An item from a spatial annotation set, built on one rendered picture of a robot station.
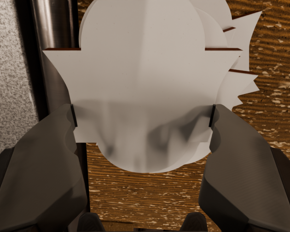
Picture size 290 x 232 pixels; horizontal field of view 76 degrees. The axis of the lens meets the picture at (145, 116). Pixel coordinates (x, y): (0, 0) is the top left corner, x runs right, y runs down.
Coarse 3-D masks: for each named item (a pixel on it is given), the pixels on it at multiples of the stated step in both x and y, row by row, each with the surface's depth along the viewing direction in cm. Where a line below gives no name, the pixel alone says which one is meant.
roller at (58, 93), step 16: (32, 0) 16; (48, 0) 16; (64, 0) 16; (32, 16) 17; (48, 16) 16; (64, 16) 17; (48, 32) 17; (64, 32) 17; (48, 64) 19; (48, 80) 20; (48, 96) 21; (64, 96) 21; (48, 112) 22; (80, 144) 25; (80, 160) 27
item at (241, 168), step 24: (216, 120) 11; (240, 120) 10; (216, 144) 9; (240, 144) 8; (264, 144) 8; (216, 168) 7; (240, 168) 7; (264, 168) 7; (216, 192) 6; (240, 192) 6; (264, 192) 6; (216, 216) 7; (240, 216) 6; (264, 216) 5; (288, 216) 5
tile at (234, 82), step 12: (204, 12) 10; (204, 24) 11; (216, 24) 11; (216, 36) 11; (228, 72) 12; (240, 72) 12; (252, 72) 13; (228, 84) 13; (240, 84) 13; (216, 96) 13; (228, 96) 13; (228, 108) 14; (192, 144) 15; (204, 144) 15; (192, 156) 16; (168, 168) 17
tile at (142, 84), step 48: (96, 0) 9; (144, 0) 9; (48, 48) 11; (96, 48) 11; (144, 48) 11; (192, 48) 11; (96, 96) 12; (144, 96) 12; (192, 96) 12; (144, 144) 14
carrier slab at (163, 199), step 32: (256, 0) 14; (288, 0) 14; (256, 32) 16; (288, 32) 16; (256, 64) 17; (288, 64) 17; (256, 96) 19; (288, 96) 19; (256, 128) 21; (288, 128) 21; (96, 160) 23; (96, 192) 27; (128, 192) 27; (160, 192) 27; (192, 192) 27; (160, 224) 31
